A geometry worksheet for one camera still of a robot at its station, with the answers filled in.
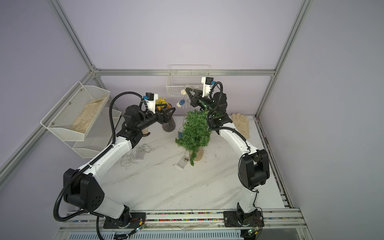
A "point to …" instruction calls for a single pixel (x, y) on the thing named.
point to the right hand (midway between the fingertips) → (187, 91)
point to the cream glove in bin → (87, 115)
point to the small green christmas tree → (196, 133)
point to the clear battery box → (182, 162)
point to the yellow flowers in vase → (170, 124)
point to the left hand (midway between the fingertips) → (170, 108)
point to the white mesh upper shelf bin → (71, 118)
